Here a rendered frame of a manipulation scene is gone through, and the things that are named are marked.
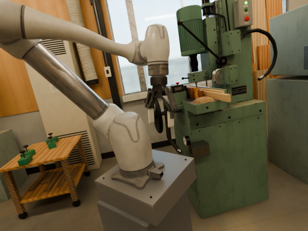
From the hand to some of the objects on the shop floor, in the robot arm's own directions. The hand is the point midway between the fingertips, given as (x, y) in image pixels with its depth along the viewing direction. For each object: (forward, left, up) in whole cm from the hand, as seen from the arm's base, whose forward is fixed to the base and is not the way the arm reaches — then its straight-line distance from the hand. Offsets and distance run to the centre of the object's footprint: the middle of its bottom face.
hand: (160, 122), depth 86 cm
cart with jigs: (+7, +152, -97) cm, 180 cm away
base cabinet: (+73, 0, -95) cm, 120 cm away
